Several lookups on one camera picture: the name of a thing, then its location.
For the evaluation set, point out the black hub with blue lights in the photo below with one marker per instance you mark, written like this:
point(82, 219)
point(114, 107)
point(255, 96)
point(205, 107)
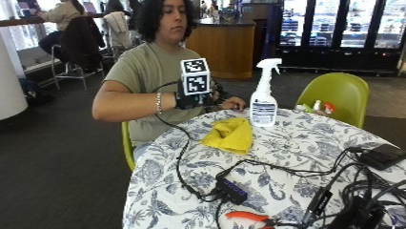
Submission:
point(232, 190)

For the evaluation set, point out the small white-capped spray bottle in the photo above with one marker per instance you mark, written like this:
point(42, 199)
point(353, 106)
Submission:
point(317, 105)

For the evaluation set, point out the white spray bottle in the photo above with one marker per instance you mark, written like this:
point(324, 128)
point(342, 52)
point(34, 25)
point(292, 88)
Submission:
point(264, 105)

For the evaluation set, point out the the person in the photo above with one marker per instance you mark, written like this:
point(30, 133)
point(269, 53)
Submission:
point(148, 66)

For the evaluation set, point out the green plastic chair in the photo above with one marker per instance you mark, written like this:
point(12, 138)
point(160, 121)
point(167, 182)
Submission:
point(334, 95)
point(128, 146)

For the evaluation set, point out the glass-door drinks fridge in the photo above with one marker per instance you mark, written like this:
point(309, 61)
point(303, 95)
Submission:
point(338, 31)

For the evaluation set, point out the white marker cube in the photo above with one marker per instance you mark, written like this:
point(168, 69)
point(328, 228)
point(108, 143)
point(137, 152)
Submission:
point(195, 76)

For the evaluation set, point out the white round column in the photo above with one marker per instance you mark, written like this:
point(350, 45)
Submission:
point(11, 73)

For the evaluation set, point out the yellow cloth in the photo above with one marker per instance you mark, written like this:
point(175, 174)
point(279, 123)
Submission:
point(228, 135)

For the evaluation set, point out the wooden counter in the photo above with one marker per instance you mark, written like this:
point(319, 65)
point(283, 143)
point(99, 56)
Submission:
point(224, 47)

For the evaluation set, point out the metal stool with dark jacket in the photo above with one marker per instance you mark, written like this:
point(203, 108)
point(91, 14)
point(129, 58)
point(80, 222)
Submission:
point(80, 44)

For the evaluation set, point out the black adapter stick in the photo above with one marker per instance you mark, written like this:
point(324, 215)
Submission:
point(317, 203)

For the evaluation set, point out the stool with pale jacket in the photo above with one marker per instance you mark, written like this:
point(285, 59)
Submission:
point(119, 30)

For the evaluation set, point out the dark bag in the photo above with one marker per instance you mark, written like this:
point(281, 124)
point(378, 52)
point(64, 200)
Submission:
point(34, 92)

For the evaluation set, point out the blue floral tablecloth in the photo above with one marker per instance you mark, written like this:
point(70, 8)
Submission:
point(271, 159)

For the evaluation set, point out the small red-capped spray bottle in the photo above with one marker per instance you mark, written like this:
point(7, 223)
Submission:
point(328, 108)

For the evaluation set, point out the flat black box device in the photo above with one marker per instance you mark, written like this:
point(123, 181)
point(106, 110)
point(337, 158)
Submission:
point(382, 156)

